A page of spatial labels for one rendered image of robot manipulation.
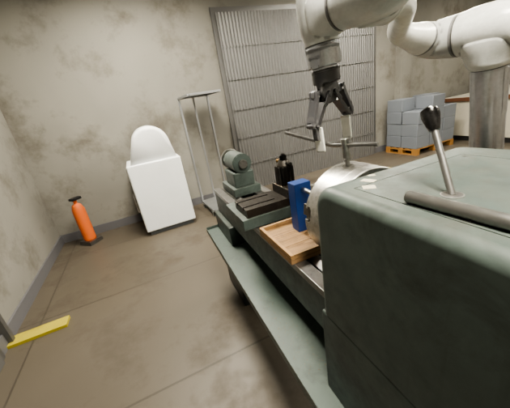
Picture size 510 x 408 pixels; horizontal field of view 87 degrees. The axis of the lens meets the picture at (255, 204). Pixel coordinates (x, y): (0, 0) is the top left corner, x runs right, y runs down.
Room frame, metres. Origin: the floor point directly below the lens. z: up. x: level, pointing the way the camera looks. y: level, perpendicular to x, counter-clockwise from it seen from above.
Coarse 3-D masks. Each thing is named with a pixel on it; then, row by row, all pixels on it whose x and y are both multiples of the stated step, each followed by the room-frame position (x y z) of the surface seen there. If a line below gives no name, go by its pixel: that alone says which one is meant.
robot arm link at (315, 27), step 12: (300, 0) 0.78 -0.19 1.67; (312, 0) 0.74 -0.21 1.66; (324, 0) 0.72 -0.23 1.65; (300, 12) 0.78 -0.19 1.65; (312, 12) 0.74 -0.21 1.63; (324, 12) 0.72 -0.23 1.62; (300, 24) 0.79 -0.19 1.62; (312, 24) 0.75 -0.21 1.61; (324, 24) 0.73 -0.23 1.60; (300, 36) 0.81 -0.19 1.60; (312, 36) 0.77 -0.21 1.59; (324, 36) 0.76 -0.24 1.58; (336, 36) 0.77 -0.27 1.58
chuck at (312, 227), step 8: (336, 168) 0.79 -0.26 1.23; (344, 168) 0.77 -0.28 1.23; (352, 168) 0.75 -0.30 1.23; (328, 176) 0.78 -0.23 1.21; (336, 176) 0.75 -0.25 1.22; (344, 176) 0.73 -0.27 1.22; (320, 184) 0.78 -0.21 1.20; (328, 184) 0.75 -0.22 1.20; (336, 184) 0.72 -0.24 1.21; (312, 192) 0.78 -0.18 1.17; (320, 192) 0.75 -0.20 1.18; (312, 200) 0.76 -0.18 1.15; (312, 208) 0.75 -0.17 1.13; (312, 216) 0.74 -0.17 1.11; (312, 224) 0.74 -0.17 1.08; (312, 232) 0.75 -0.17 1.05
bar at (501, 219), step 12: (408, 192) 0.42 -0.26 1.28; (420, 204) 0.40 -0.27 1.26; (432, 204) 0.38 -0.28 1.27; (444, 204) 0.36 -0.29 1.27; (456, 204) 0.35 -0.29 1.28; (468, 204) 0.34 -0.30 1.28; (468, 216) 0.33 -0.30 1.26; (480, 216) 0.32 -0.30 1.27; (492, 216) 0.31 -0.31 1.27; (504, 216) 0.30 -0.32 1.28; (504, 228) 0.29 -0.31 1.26
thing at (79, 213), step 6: (72, 198) 3.39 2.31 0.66; (78, 198) 3.43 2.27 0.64; (78, 204) 3.41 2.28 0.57; (72, 210) 3.36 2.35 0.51; (78, 210) 3.36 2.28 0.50; (84, 210) 3.42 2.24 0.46; (78, 216) 3.35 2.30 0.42; (84, 216) 3.39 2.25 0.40; (78, 222) 3.35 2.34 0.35; (84, 222) 3.37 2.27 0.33; (90, 222) 3.44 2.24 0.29; (84, 228) 3.35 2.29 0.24; (90, 228) 3.39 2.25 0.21; (84, 234) 3.35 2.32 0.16; (90, 234) 3.37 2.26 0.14; (84, 240) 3.38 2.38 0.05; (90, 240) 3.35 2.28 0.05; (96, 240) 3.38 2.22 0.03
